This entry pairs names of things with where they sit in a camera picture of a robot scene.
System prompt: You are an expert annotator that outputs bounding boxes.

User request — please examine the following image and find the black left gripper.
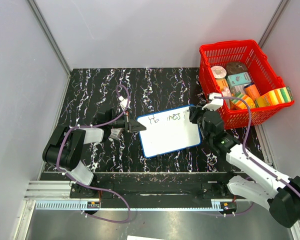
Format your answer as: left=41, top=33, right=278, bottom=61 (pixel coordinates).
left=108, top=110, right=146, bottom=133

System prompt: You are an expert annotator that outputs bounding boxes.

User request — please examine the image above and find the blue framed whiteboard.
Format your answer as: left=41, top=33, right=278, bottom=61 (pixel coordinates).
left=137, top=105, right=202, bottom=158

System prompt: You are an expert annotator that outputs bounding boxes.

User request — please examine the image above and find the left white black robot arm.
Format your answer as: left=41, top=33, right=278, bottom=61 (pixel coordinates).
left=42, top=109, right=147, bottom=198

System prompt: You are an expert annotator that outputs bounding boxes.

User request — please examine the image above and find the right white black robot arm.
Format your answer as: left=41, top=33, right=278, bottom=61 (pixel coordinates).
left=189, top=105, right=300, bottom=228

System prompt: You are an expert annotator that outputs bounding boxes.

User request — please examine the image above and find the orange pink package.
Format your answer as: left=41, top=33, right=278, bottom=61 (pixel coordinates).
left=215, top=78, right=230, bottom=92

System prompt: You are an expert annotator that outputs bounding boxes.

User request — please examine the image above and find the green yellow sponge box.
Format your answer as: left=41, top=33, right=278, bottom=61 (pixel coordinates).
left=230, top=91, right=256, bottom=110

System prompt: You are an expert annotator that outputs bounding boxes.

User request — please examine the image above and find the white tape roll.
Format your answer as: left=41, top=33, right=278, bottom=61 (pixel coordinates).
left=210, top=65, right=227, bottom=79

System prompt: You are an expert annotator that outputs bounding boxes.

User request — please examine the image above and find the white grey box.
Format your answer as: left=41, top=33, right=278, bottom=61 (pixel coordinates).
left=230, top=84, right=246, bottom=95

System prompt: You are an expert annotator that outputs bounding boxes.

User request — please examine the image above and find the teal box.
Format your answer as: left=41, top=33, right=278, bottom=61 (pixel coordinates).
left=226, top=72, right=252, bottom=88

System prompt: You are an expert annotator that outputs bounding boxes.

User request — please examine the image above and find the brown round item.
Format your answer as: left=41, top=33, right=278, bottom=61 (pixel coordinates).
left=225, top=61, right=248, bottom=75

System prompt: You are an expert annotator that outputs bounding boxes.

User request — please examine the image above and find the orange cylinder package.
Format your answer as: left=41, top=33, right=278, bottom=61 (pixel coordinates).
left=244, top=83, right=261, bottom=101

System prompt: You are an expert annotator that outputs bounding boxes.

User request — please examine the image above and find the red plastic basket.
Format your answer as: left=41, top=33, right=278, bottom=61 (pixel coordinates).
left=199, top=40, right=295, bottom=129

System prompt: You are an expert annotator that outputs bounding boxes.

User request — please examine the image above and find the yellow orange sponge pack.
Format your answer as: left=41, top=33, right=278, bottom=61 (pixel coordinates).
left=254, top=86, right=294, bottom=108

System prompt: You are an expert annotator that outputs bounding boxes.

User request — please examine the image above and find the white paper sheet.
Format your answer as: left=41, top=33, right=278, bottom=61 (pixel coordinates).
left=127, top=235, right=162, bottom=240

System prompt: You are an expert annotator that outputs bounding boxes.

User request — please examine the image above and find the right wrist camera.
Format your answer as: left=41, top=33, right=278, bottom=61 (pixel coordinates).
left=201, top=92, right=224, bottom=111

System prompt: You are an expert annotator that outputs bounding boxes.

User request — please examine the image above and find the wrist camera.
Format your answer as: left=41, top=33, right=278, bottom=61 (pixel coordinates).
left=118, top=96, right=130, bottom=110
left=201, top=92, right=224, bottom=111

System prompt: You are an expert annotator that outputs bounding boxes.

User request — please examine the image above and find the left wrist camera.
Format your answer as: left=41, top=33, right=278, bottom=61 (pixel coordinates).
left=118, top=96, right=130, bottom=110

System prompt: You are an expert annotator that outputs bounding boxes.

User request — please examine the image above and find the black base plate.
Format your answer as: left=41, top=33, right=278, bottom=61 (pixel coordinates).
left=69, top=171, right=248, bottom=201

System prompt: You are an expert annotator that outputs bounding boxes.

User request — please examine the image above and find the white slotted cable duct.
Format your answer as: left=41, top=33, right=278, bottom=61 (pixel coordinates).
left=35, top=199, right=236, bottom=212

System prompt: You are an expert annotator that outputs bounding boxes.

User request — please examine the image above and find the aluminium rail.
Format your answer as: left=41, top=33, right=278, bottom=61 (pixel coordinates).
left=23, top=181, right=73, bottom=200

